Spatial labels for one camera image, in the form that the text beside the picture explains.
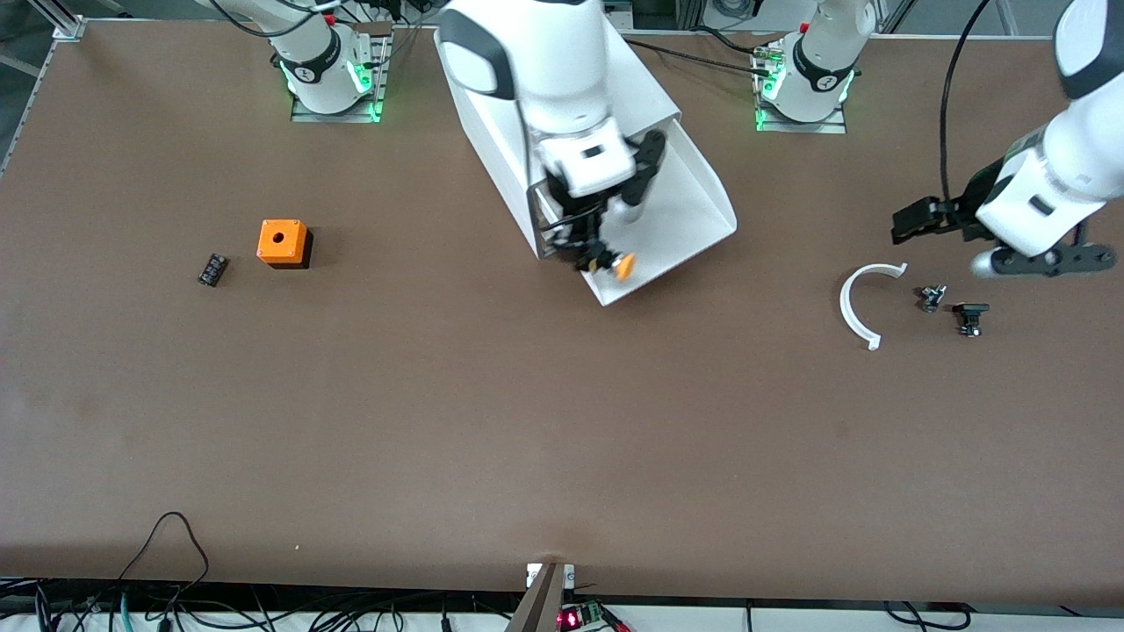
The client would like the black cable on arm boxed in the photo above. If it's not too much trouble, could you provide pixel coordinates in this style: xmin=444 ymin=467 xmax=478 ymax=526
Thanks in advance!
xmin=938 ymin=0 xmax=995 ymax=208

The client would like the orange box with round hole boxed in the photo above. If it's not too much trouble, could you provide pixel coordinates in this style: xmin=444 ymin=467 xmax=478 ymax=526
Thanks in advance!
xmin=256 ymin=219 xmax=313 ymax=270

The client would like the aluminium frame profile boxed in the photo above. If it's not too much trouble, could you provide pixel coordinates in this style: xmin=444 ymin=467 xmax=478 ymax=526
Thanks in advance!
xmin=25 ymin=0 xmax=89 ymax=42

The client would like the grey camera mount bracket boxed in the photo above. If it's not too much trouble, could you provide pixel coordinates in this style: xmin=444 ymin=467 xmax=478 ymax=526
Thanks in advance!
xmin=504 ymin=562 xmax=577 ymax=632

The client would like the yellow push button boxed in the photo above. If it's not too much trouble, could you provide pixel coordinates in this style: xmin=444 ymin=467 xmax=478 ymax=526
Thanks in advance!
xmin=583 ymin=246 xmax=638 ymax=283

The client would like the black cable to base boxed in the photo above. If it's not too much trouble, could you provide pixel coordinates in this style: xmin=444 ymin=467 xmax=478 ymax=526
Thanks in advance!
xmin=615 ymin=26 xmax=787 ymax=73

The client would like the metal base plate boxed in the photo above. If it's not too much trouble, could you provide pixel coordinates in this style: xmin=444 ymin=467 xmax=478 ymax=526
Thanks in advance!
xmin=753 ymin=39 xmax=849 ymax=135
xmin=289 ymin=25 xmax=392 ymax=125

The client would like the black looped cable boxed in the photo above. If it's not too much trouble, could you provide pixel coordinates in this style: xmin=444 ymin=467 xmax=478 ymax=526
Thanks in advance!
xmin=112 ymin=511 xmax=212 ymax=608

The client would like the white curved plastic arc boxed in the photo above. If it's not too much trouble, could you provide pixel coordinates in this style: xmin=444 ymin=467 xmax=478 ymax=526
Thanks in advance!
xmin=839 ymin=262 xmax=909 ymax=352

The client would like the small black metal part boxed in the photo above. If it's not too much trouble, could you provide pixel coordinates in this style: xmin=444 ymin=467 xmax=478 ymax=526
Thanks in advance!
xmin=952 ymin=302 xmax=991 ymax=340

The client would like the circuit board with red light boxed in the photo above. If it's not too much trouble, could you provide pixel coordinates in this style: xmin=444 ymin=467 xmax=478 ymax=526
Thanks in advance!
xmin=557 ymin=600 xmax=631 ymax=632

